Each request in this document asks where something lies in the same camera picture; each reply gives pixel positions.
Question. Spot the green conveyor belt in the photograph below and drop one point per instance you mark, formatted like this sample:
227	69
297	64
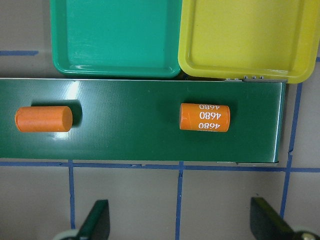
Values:
138	120

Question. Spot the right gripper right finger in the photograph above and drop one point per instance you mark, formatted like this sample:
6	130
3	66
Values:
266	223

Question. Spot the orange cylinder printed 4680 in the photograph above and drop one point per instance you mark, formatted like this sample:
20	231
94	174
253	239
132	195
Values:
204	117

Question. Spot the yellow plastic tray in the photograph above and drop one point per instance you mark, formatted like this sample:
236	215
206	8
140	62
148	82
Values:
254	39

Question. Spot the green plastic tray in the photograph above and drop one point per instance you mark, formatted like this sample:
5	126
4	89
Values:
116	38

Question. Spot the plain orange cylinder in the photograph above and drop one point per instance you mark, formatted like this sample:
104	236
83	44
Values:
38	119

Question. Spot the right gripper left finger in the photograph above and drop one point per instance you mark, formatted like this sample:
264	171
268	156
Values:
97	224

